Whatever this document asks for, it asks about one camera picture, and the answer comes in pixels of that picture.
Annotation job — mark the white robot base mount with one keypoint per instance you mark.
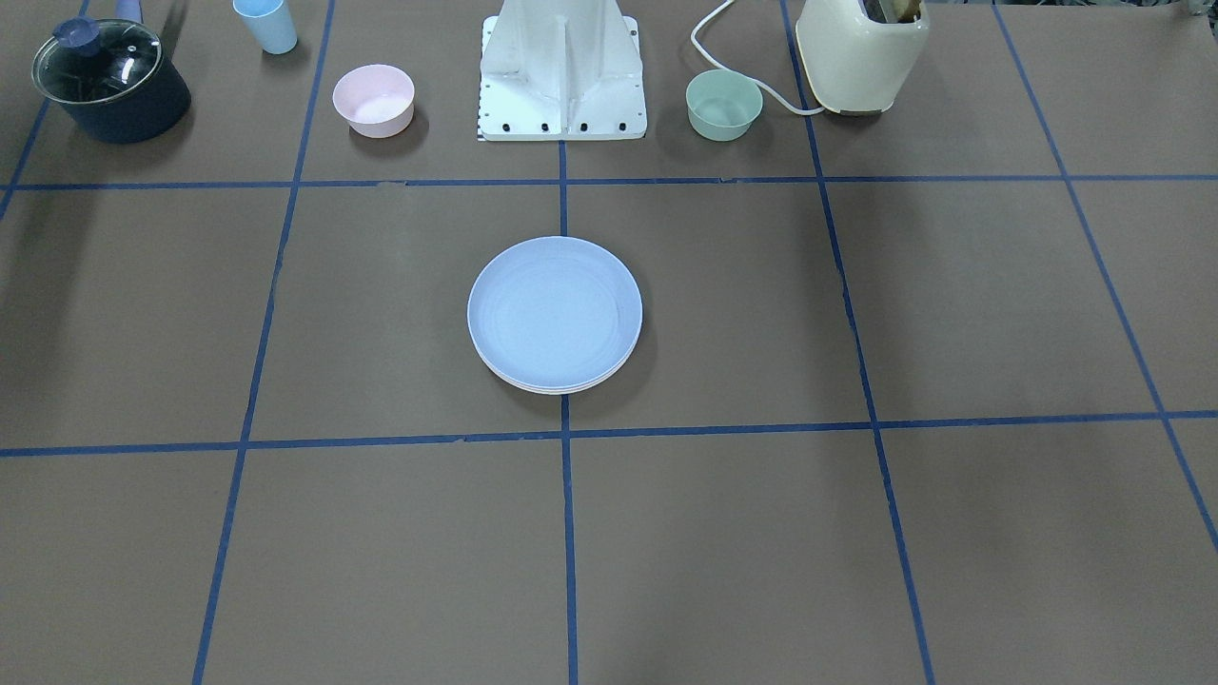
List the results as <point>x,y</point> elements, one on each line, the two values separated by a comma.
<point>561,71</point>

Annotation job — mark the pink plate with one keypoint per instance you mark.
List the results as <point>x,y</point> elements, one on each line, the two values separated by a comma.
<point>551,365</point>

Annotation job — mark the green bowl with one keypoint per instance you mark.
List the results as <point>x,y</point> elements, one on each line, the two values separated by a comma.
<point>722,105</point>

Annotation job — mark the pink bowl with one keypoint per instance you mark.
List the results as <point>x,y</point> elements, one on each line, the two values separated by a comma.
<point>377,100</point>

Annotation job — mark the bread slice in toaster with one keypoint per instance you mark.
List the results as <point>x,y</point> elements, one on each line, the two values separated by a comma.
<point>894,12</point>

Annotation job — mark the white toaster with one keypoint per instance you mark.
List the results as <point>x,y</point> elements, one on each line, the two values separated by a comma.
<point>855,66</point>

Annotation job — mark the dark blue pot with lid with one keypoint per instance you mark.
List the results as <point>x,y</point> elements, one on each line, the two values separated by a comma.
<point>113,76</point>

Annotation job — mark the blue plate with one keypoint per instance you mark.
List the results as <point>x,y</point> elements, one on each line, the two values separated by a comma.
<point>556,287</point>

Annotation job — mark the light blue cup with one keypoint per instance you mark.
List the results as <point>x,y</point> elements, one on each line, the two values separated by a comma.
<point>270,23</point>

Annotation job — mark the cream plate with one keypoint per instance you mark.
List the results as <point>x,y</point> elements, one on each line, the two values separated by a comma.
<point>554,381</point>

